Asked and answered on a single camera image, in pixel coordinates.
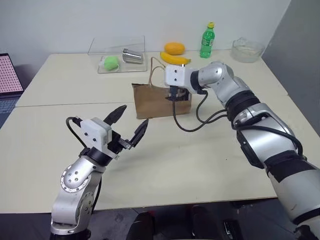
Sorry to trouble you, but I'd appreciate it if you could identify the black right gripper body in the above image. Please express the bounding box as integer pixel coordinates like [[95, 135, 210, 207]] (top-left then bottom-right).
[[165, 84, 192, 103]]

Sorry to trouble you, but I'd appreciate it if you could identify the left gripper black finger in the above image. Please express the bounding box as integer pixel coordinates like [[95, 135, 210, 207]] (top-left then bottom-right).
[[129, 118, 150, 149], [103, 104, 128, 126]]

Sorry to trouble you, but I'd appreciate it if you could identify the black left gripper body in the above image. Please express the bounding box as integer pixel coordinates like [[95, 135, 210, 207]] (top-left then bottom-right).
[[106, 129, 134, 155]]

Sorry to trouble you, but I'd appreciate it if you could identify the brown paper bag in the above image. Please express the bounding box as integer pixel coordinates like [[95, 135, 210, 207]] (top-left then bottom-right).
[[131, 56, 194, 120]]

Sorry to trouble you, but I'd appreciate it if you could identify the yellow banana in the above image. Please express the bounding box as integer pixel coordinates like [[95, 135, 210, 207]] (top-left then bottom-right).
[[159, 51, 192, 66]]

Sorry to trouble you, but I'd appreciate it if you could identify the orange mango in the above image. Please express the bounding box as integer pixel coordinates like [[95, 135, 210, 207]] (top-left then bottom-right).
[[163, 42, 186, 56]]

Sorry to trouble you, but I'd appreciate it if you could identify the green ball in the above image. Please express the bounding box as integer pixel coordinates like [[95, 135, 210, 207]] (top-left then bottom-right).
[[103, 55, 121, 72]]

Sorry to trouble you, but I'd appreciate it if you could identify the stainless steel cup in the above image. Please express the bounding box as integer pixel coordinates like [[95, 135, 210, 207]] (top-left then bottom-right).
[[121, 47, 146, 64]]

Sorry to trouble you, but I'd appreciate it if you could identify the green plastic bottle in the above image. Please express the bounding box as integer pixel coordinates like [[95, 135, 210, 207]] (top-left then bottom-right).
[[199, 21, 217, 59]]

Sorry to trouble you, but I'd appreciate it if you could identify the clear plastic tray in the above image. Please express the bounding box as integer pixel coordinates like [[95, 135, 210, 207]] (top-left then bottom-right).
[[87, 34, 149, 74]]

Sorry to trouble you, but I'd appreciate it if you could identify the clear glass bowl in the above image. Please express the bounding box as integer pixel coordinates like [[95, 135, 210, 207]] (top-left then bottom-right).
[[231, 37, 266, 64]]

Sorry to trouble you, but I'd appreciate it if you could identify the dark rounded shape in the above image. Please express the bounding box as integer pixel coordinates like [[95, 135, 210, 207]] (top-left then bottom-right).
[[125, 210, 156, 240]]

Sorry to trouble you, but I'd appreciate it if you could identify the open laptop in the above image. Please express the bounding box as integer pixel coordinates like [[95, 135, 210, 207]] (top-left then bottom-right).
[[0, 52, 25, 129]]

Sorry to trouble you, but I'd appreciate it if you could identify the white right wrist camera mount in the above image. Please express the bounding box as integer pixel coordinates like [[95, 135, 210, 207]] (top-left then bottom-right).
[[163, 64, 194, 95]]

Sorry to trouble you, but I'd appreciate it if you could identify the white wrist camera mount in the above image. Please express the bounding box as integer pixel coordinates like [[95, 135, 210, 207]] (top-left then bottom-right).
[[163, 64, 194, 95], [79, 117, 113, 154]]

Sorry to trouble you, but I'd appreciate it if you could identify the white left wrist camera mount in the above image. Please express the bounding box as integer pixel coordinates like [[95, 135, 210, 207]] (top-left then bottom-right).
[[79, 117, 113, 154]]

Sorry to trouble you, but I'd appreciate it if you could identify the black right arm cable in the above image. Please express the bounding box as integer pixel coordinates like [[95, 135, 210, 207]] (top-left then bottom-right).
[[171, 91, 229, 133]]

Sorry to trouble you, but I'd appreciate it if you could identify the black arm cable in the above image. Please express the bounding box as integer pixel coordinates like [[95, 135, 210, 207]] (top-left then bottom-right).
[[65, 115, 89, 151], [171, 91, 229, 133]]

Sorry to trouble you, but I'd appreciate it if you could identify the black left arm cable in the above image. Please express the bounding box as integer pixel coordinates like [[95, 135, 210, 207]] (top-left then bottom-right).
[[65, 115, 89, 151]]

